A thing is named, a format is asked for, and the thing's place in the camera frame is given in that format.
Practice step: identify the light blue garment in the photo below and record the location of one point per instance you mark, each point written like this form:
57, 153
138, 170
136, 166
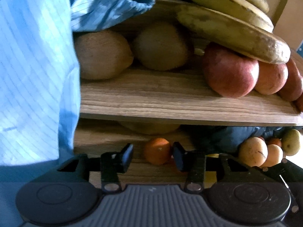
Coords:
40, 73

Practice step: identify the brown kiwi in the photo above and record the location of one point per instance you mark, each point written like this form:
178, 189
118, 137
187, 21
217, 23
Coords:
160, 47
102, 55

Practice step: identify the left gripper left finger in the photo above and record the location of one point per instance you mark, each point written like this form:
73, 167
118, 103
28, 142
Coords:
117, 162

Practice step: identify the brown kiwi left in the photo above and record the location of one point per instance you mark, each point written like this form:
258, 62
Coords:
102, 55

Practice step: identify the pale red apple leftmost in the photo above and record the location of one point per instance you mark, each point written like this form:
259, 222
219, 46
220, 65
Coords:
229, 73

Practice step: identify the yellow green pear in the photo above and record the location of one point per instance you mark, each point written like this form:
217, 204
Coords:
291, 142

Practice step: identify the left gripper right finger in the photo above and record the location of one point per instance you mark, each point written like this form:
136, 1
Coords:
187, 161

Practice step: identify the tan round fruit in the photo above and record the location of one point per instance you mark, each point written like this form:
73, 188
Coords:
275, 156
253, 152

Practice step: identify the yellow middle banana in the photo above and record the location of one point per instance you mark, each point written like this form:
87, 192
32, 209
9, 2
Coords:
240, 9

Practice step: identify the red apple rightmost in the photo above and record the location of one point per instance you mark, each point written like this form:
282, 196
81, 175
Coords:
299, 103

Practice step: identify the spotted bottom banana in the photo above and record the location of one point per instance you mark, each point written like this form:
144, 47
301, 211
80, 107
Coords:
234, 34

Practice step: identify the small orange tangerine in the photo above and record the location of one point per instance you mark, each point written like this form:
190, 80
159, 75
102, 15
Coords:
274, 141
157, 151

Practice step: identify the wooden curved shelf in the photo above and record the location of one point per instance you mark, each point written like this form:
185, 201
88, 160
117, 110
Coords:
180, 98

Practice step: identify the dark blue cloth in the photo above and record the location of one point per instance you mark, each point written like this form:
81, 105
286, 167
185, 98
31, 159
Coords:
226, 139

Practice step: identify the brown kiwi right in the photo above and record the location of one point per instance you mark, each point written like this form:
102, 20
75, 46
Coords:
160, 47

